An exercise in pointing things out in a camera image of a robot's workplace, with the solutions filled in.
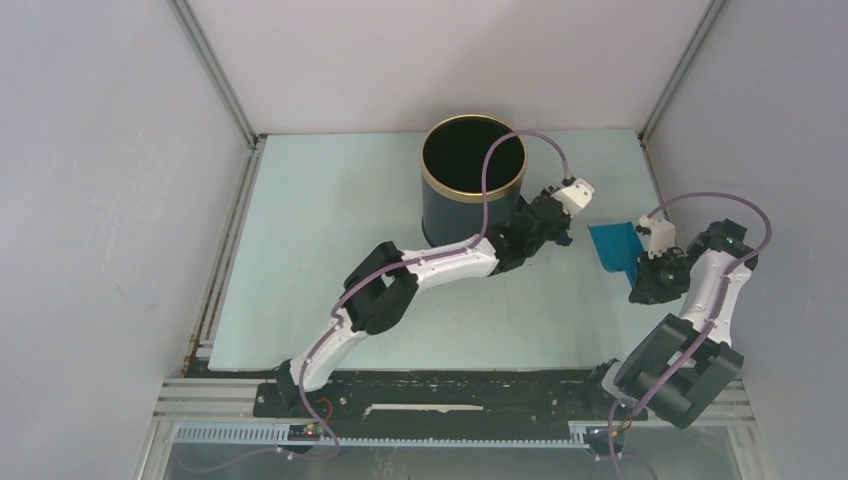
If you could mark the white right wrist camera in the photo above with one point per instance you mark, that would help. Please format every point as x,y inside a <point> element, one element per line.
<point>661,235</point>

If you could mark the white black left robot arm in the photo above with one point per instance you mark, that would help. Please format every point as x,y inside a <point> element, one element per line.
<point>379,291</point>

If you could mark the grey slotted cable duct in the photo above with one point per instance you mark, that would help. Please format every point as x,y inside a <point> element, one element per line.
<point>275,434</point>

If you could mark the dark blue paper scrap right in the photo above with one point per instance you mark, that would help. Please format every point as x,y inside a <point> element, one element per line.
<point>564,240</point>

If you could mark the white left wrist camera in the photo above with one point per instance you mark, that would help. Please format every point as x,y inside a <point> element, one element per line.
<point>574,195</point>

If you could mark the aluminium frame post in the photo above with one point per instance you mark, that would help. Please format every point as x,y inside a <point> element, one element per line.
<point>204,51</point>
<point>704,28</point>

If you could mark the small electronics board right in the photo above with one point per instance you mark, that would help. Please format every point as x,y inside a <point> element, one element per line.
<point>597,433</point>

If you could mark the left aluminium frame post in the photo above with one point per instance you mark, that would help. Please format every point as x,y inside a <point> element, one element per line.
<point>204,51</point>

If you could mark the aluminium front rail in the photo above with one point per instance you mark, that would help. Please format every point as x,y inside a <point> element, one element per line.
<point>233,399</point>

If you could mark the dark blue gold-rimmed bin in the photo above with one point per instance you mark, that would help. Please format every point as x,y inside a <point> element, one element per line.
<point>453,184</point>

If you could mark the black mounting base plate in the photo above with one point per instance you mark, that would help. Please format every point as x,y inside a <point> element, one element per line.
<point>450,404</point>

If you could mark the blue dustpan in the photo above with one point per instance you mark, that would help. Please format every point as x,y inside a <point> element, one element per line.
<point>618,246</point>

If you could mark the small electronics board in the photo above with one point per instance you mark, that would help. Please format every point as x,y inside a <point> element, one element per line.
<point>597,433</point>
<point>302,433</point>

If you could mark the right aluminium frame post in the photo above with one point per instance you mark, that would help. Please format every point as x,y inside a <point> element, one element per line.
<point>704,28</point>

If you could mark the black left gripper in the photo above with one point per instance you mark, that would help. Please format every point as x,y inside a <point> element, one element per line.
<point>564,220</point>

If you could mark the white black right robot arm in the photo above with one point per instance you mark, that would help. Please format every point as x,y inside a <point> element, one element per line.
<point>687,360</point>

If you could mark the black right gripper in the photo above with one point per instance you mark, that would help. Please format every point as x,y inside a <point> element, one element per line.
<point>646,290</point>

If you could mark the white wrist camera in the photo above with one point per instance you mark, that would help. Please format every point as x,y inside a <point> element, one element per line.
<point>574,195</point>
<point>661,235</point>

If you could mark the small electronics board left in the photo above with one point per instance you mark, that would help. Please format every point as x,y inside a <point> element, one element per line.
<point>302,433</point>

